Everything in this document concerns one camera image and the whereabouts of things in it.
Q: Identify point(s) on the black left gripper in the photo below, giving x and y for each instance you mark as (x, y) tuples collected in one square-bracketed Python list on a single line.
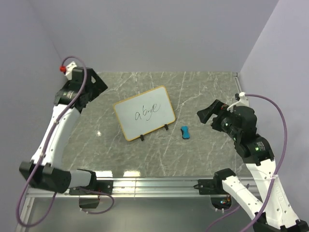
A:
[(99, 86)]

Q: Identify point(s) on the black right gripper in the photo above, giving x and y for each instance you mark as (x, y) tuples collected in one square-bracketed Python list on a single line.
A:
[(217, 107)]

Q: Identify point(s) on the blue whiteboard eraser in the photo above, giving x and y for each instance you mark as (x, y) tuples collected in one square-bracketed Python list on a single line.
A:
[(185, 132)]

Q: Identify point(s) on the yellow framed whiteboard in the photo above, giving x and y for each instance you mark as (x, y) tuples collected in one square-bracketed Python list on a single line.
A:
[(144, 113)]

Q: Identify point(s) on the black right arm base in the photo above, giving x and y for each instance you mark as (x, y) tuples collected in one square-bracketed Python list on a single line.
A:
[(208, 187)]

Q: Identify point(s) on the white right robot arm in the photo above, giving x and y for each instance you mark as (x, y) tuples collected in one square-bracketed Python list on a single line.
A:
[(272, 212)]

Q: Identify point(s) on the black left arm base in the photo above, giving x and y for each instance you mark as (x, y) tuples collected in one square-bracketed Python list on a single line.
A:
[(103, 186)]

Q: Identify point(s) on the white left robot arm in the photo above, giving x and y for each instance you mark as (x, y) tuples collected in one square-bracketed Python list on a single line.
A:
[(44, 171)]

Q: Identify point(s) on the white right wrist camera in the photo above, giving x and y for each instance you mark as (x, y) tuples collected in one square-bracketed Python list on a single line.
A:
[(242, 100)]

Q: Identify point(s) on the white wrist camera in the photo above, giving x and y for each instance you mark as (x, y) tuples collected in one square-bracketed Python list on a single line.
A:
[(242, 100), (67, 70)]

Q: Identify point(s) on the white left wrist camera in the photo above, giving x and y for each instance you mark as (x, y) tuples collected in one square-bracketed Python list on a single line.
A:
[(67, 70)]

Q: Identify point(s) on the aluminium right side rail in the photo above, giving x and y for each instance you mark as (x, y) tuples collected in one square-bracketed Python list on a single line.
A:
[(236, 77)]

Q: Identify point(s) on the aluminium front mounting rail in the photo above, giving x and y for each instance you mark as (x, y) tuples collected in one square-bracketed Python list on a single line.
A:
[(163, 204)]

